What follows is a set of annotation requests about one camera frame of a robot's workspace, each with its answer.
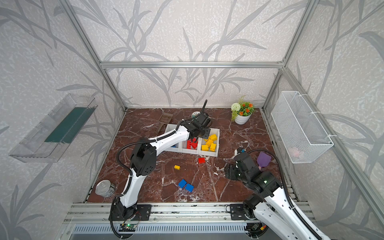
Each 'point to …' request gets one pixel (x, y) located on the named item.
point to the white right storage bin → (215, 131)
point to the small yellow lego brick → (177, 167)
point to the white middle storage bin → (182, 147)
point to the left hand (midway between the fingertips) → (208, 128)
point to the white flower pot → (241, 120)
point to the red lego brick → (201, 160)
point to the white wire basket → (302, 136)
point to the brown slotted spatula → (164, 119)
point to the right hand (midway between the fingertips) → (229, 164)
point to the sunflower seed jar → (194, 114)
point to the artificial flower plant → (242, 108)
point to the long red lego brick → (192, 142)
